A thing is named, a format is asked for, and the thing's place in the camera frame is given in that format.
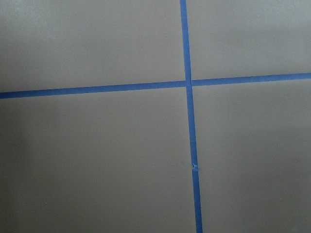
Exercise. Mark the long blue tape strip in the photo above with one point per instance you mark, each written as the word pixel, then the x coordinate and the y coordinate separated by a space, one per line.
pixel 191 118

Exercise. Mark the crossing blue tape strip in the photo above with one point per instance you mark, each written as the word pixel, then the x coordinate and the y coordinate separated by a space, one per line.
pixel 147 86

